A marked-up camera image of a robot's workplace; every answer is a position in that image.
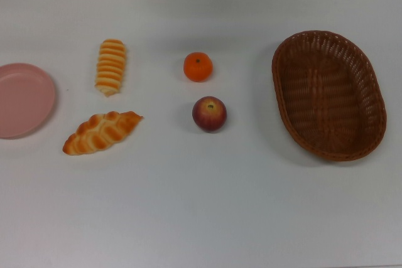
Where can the toy orange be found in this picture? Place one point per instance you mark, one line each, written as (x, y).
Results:
(198, 67)

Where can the pink plate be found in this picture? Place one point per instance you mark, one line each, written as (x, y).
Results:
(25, 101)

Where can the red toy apple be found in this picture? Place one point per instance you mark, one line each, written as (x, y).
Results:
(209, 114)

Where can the brown woven basket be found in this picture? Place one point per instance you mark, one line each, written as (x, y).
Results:
(326, 108)

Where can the striped toy bread roll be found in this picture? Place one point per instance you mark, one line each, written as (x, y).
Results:
(110, 67)

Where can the braided toy bread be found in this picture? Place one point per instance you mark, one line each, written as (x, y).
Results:
(100, 133)

